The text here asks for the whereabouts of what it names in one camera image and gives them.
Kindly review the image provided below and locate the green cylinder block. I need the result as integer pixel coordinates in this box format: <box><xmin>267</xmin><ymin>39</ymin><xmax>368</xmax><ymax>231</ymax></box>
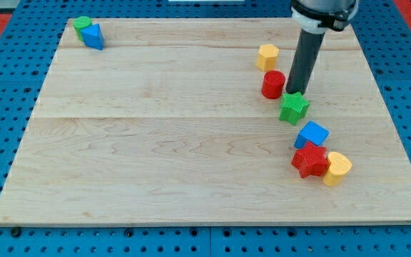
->
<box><xmin>73</xmin><ymin>16</ymin><xmax>93</xmax><ymax>41</ymax></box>

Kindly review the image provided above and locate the red cylinder block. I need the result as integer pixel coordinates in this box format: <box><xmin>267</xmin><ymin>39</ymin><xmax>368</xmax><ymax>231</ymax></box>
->
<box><xmin>261</xmin><ymin>70</ymin><xmax>285</xmax><ymax>99</ymax></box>

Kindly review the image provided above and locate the wooden board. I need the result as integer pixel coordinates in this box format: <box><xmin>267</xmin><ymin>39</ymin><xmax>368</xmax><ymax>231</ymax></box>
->
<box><xmin>0</xmin><ymin>19</ymin><xmax>411</xmax><ymax>228</ymax></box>

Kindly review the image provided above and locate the green star block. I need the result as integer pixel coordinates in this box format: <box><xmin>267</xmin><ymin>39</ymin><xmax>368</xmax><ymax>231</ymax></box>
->
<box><xmin>279</xmin><ymin>92</ymin><xmax>310</xmax><ymax>126</ymax></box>

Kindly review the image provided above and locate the yellow heart block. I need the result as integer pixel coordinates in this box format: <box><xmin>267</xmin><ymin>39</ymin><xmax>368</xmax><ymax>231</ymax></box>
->
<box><xmin>323</xmin><ymin>151</ymin><xmax>352</xmax><ymax>186</ymax></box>

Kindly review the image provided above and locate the blue cube block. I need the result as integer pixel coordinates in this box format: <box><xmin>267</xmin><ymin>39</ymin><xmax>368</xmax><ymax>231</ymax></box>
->
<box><xmin>294</xmin><ymin>121</ymin><xmax>330</xmax><ymax>149</ymax></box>

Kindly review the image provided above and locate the red star block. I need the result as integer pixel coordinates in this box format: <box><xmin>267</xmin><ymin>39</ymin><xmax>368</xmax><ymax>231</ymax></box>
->
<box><xmin>291</xmin><ymin>141</ymin><xmax>329</xmax><ymax>178</ymax></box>

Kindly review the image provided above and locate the yellow hexagon block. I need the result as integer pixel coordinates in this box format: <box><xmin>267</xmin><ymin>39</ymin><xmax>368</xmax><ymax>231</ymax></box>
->
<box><xmin>255</xmin><ymin>44</ymin><xmax>280</xmax><ymax>71</ymax></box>

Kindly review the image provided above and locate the blue triangle block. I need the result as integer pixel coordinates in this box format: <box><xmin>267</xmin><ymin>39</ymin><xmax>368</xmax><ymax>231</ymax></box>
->
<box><xmin>81</xmin><ymin>24</ymin><xmax>104</xmax><ymax>51</ymax></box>

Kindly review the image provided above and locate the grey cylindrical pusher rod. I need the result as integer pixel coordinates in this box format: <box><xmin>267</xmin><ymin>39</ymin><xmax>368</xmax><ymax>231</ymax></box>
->
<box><xmin>286</xmin><ymin>29</ymin><xmax>325</xmax><ymax>95</ymax></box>

